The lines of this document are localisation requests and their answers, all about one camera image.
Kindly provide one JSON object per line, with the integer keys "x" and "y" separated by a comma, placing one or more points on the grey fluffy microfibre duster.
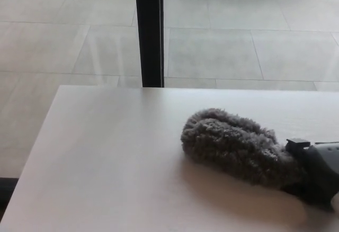
{"x": 227, "y": 142}

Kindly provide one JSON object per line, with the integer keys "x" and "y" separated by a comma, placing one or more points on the black window frame post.
{"x": 149, "y": 30}

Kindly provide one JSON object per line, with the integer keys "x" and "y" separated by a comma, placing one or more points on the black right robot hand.
{"x": 319, "y": 168}

